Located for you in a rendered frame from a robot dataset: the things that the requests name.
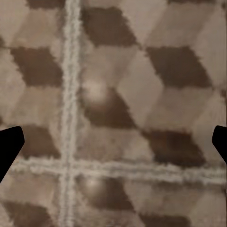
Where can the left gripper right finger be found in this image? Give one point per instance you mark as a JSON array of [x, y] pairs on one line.
[[219, 140]]

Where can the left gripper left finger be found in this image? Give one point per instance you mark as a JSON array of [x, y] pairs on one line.
[[11, 142]]

